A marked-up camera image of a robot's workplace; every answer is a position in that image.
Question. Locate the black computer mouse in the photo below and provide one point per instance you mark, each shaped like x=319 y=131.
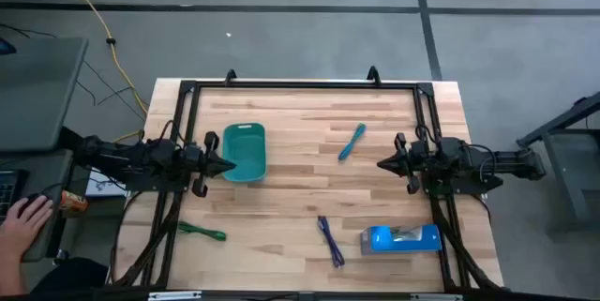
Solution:
x=29 y=196

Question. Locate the silver metal bracket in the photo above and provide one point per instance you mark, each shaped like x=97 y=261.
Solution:
x=174 y=296
x=436 y=297

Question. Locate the dark grey side table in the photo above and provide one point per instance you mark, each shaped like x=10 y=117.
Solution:
x=565 y=184

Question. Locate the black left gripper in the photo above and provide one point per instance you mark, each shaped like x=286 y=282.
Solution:
x=194 y=160

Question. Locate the grey raised desk shelf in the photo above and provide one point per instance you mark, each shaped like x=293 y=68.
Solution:
x=37 y=94

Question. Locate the person's forearm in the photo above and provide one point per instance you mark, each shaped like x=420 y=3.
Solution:
x=9 y=277

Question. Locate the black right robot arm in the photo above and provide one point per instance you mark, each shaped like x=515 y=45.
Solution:
x=492 y=160

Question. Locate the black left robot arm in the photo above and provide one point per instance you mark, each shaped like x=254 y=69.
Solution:
x=140 y=155

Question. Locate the black keyboard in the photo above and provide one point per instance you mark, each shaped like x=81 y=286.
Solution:
x=7 y=193

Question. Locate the grey desk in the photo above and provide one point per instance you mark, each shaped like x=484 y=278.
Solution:
x=42 y=170

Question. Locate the green plastic utensil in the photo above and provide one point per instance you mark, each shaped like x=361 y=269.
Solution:
x=201 y=231

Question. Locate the black desk caster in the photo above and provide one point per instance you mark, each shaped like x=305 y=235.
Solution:
x=61 y=258

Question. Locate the black aluminium table frame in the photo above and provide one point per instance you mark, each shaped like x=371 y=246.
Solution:
x=304 y=85

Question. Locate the person's hand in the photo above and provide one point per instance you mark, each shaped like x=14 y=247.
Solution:
x=23 y=230

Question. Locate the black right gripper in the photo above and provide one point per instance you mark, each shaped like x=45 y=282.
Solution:
x=415 y=160

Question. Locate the teal plastic bin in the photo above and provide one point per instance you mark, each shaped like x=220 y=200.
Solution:
x=244 y=151

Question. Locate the orange snack packet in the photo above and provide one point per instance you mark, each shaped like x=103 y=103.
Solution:
x=74 y=201

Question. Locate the white paper sheet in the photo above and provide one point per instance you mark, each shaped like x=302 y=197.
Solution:
x=100 y=187

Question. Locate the small dark desk device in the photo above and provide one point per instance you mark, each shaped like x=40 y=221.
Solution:
x=5 y=48

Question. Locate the blue plastic utensil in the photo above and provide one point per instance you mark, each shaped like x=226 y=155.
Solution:
x=351 y=142

